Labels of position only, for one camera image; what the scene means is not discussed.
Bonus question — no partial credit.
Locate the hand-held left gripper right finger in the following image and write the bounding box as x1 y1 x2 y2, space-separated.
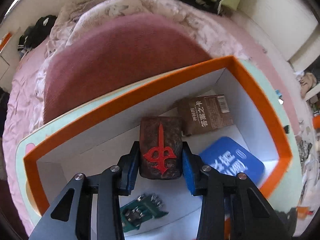
182 141 293 240

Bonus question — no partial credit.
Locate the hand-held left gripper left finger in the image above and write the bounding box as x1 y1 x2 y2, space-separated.
29 141 140 240

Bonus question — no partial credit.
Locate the orange cardboard box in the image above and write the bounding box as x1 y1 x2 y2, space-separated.
23 55 293 240

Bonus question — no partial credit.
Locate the brown block with red symbol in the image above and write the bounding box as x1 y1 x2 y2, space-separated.
139 116 183 180

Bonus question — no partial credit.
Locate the green circuit board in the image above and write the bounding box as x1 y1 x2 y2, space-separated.
119 193 168 233

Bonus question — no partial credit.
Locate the mint green cartoon desktop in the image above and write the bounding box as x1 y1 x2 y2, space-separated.
15 59 315 240

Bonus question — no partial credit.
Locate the blue tin case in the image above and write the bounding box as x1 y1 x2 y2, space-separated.
199 136 265 192

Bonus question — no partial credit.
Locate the brown card box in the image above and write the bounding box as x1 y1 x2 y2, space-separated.
176 94 234 137

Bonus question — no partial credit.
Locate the maroon round cushion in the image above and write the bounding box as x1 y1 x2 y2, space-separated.
43 14 213 125

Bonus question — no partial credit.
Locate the pink floral blanket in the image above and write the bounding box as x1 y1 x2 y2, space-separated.
32 0 250 85

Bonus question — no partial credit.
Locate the black striped clothes pile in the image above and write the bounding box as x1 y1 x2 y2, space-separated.
17 15 58 55

